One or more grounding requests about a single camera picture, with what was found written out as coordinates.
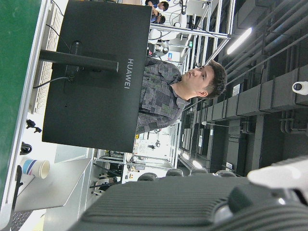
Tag long ceiling light strip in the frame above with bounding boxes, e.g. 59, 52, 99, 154
226, 26, 253, 55

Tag black Huawei monitor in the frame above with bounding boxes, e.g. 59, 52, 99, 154
38, 0, 153, 154

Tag white blue paper cup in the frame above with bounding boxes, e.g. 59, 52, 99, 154
20, 157, 51, 180

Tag black coiled cable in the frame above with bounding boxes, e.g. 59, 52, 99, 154
20, 141, 33, 155

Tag white keyboard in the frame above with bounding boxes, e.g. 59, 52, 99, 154
33, 6, 64, 114

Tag black clip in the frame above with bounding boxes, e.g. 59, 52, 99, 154
26, 119, 42, 134

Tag aluminium workstation frame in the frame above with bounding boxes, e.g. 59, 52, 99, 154
149, 0, 236, 85

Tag thin black stand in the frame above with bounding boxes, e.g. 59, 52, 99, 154
11, 165, 24, 210

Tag white security camera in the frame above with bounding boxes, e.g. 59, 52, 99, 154
291, 81, 308, 96

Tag silver laptop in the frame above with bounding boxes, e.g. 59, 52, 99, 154
13, 157, 93, 213

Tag person in patterned grey shirt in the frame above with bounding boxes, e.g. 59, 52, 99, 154
136, 56, 228, 135

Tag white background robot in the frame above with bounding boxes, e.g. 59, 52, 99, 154
148, 28, 176, 55

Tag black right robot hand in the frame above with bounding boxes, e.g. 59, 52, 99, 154
67, 155, 308, 231

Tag aluminium table edge frame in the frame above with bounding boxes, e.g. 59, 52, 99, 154
4, 0, 51, 205

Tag black monitor cable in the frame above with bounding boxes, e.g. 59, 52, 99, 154
32, 76, 73, 90

